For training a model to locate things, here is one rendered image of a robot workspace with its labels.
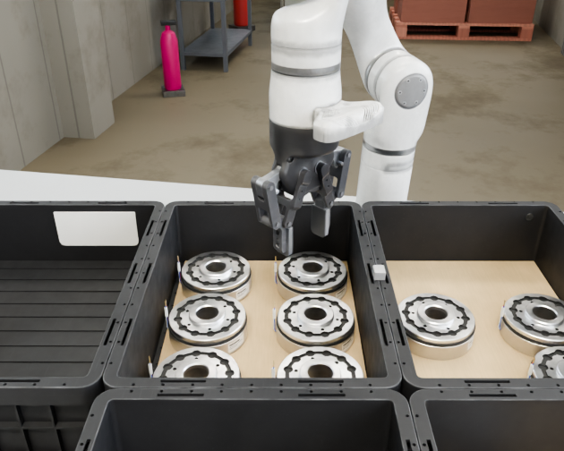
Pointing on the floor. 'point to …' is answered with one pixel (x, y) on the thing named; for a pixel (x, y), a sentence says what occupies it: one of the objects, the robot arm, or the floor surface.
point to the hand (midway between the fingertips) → (302, 232)
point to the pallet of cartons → (464, 19)
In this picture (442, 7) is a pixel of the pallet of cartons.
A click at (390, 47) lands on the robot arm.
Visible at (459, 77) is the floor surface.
